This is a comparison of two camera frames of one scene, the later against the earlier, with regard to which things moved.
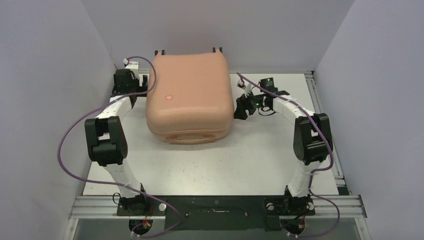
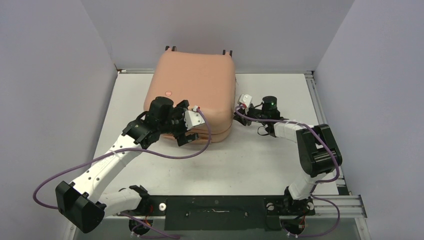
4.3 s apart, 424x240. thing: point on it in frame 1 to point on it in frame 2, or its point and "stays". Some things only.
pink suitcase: [191, 102] stays
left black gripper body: [136, 87] to [175, 124]
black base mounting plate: [218, 212] stays
